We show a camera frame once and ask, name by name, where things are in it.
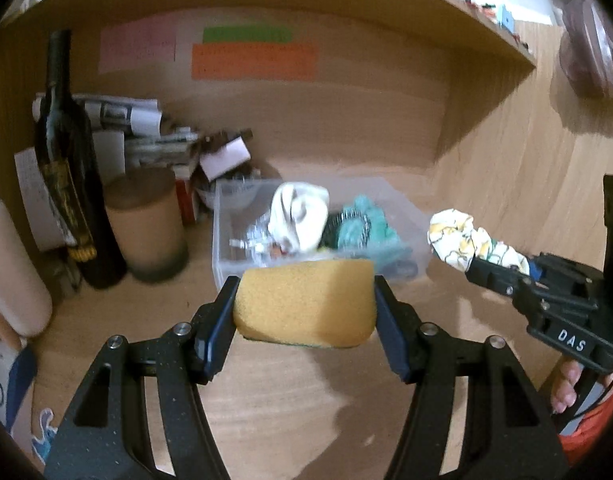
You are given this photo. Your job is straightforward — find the floral fabric scrunchie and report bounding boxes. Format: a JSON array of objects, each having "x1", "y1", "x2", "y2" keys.
[{"x1": 427, "y1": 208, "x2": 530, "y2": 275}]

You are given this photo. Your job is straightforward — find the yellow sponge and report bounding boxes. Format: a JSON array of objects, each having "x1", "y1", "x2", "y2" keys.
[{"x1": 233, "y1": 259, "x2": 377, "y2": 348}]

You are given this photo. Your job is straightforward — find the teal striped sock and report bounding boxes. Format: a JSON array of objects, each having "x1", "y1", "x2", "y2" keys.
[{"x1": 334, "y1": 195, "x2": 405, "y2": 274}]

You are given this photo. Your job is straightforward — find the white drawstring pouch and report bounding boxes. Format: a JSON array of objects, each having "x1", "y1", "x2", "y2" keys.
[{"x1": 267, "y1": 182, "x2": 329, "y2": 254}]

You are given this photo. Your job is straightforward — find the black white patterned cloth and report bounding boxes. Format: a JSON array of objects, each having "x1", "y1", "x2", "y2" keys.
[{"x1": 320, "y1": 210, "x2": 372, "y2": 249}]

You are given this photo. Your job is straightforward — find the right hand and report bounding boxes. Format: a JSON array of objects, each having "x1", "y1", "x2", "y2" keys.
[{"x1": 549, "y1": 356, "x2": 613, "y2": 415}]

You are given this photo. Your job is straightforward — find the clear plastic bin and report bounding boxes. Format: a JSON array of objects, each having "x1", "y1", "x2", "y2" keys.
[{"x1": 212, "y1": 176, "x2": 430, "y2": 286}]

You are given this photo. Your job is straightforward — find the bowl of small items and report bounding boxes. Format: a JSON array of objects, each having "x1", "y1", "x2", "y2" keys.
[{"x1": 195, "y1": 177, "x2": 264, "y2": 210}]

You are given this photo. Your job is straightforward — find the red book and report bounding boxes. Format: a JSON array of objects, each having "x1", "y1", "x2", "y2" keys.
[{"x1": 175, "y1": 179, "x2": 199, "y2": 226}]

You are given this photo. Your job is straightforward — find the brown lidded cylinder jar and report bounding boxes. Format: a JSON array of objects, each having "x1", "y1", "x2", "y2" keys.
[{"x1": 105, "y1": 167, "x2": 189, "y2": 283}]

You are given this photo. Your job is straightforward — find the white paper card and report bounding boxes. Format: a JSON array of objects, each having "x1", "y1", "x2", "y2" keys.
[{"x1": 198, "y1": 136, "x2": 251, "y2": 182}]

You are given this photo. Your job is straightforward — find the beige foam roller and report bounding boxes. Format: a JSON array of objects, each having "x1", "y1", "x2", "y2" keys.
[{"x1": 0, "y1": 200, "x2": 52, "y2": 338}]

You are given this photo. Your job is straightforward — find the blue white package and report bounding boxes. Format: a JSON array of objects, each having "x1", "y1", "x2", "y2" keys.
[{"x1": 0, "y1": 341, "x2": 37, "y2": 434}]

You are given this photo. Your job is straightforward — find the stack of newspapers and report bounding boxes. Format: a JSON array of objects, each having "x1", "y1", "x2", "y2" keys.
[{"x1": 32, "y1": 91, "x2": 200, "y2": 162}]

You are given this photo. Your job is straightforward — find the dark wine bottle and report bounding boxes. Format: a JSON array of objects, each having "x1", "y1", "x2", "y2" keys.
[{"x1": 34, "y1": 29, "x2": 128, "y2": 289}]

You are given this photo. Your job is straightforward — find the orange sticky note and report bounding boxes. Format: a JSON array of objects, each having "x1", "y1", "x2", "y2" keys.
[{"x1": 190, "y1": 42, "x2": 319, "y2": 81}]

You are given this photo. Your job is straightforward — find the pink sticky note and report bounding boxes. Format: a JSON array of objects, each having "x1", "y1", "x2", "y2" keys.
[{"x1": 98, "y1": 15, "x2": 176, "y2": 74}]

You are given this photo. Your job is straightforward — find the green sticky note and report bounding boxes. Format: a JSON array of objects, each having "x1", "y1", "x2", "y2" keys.
[{"x1": 202, "y1": 24, "x2": 293, "y2": 44}]

